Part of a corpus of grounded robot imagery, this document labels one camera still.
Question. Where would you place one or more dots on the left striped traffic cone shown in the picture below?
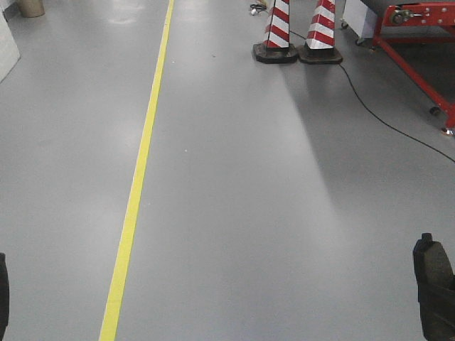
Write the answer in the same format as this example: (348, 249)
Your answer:
(275, 47)

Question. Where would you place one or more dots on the white cabinet on casters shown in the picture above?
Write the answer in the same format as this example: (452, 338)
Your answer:
(360, 18)

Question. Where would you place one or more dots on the striped traffic cone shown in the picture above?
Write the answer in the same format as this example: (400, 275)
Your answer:
(319, 47)
(275, 47)

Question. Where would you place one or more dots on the grey brake pad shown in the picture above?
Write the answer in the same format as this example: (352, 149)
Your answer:
(431, 263)

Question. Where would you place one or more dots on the white panel at left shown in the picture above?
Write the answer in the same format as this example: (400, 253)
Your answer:
(9, 53)

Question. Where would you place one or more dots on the brown cardboard tube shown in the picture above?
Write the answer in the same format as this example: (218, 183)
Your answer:
(31, 8)

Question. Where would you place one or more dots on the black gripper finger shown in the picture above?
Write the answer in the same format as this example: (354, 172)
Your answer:
(5, 294)
(436, 304)

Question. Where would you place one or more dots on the right striped traffic cone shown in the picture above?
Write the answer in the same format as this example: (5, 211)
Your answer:
(319, 47)

